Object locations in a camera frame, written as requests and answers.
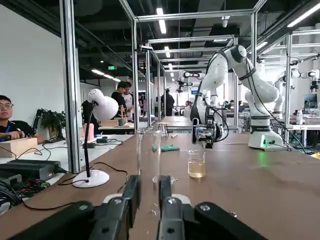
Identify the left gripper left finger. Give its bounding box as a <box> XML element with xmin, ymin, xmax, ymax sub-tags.
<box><xmin>9</xmin><ymin>174</ymin><xmax>141</xmax><ymax>240</ymax></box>

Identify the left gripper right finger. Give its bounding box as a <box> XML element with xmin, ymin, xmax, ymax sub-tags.
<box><xmin>157</xmin><ymin>175</ymin><xmax>266</xmax><ymax>240</ymax></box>

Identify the small glass beaker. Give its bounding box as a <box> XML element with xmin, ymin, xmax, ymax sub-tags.
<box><xmin>199</xmin><ymin>124</ymin><xmax>216</xmax><ymax>142</ymax></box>

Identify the glass test tube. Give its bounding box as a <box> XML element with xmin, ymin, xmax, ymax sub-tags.
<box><xmin>136</xmin><ymin>128</ymin><xmax>163</xmax><ymax>218</ymax></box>

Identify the glass beaker with yellow liquid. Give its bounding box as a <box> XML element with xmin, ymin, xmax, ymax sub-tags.
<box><xmin>187</xmin><ymin>149</ymin><xmax>207</xmax><ymax>179</ymax></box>

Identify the green folded cloth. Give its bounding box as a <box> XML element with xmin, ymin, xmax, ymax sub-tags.
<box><xmin>151</xmin><ymin>144</ymin><xmax>181</xmax><ymax>153</ymax></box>

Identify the person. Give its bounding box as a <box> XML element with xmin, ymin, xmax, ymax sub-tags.
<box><xmin>0</xmin><ymin>94</ymin><xmax>39</xmax><ymax>144</ymax></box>
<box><xmin>160</xmin><ymin>87</ymin><xmax>176</xmax><ymax>117</ymax></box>
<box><xmin>123</xmin><ymin>81</ymin><xmax>136</xmax><ymax>118</ymax></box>
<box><xmin>111</xmin><ymin>80</ymin><xmax>128</xmax><ymax>121</ymax></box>

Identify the wooden box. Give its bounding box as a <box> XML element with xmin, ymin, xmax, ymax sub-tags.
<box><xmin>0</xmin><ymin>136</ymin><xmax>39</xmax><ymax>159</ymax></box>

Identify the white desk lamp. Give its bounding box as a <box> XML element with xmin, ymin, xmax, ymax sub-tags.
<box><xmin>71</xmin><ymin>88</ymin><xmax>120</xmax><ymax>189</ymax></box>

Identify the potted green plant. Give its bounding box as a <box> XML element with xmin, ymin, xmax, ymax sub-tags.
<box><xmin>39</xmin><ymin>108</ymin><xmax>67</xmax><ymax>139</ymax></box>

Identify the black lamp cable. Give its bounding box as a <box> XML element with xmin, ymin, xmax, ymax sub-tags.
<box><xmin>21</xmin><ymin>161</ymin><xmax>129</xmax><ymax>211</ymax></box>

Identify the aluminium frame post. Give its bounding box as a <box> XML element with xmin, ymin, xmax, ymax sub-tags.
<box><xmin>59</xmin><ymin>0</ymin><xmax>81</xmax><ymax>174</ymax></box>
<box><xmin>131</xmin><ymin>16</ymin><xmax>141</xmax><ymax>133</ymax></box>

